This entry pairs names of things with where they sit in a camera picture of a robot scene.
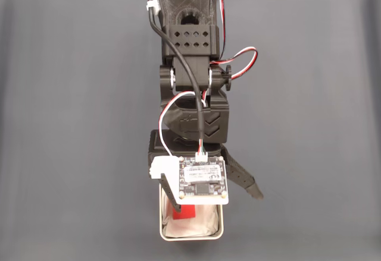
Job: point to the white crumpled cloth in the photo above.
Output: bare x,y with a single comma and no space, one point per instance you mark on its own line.
205,222

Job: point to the red cube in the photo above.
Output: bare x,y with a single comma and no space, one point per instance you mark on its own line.
186,212

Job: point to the dark blue-grey mat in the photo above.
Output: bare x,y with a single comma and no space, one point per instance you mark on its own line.
59,124

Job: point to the camera circuit board white mount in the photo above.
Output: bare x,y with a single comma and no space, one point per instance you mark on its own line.
205,183

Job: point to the beige square box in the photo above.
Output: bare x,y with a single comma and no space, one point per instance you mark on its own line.
221,225

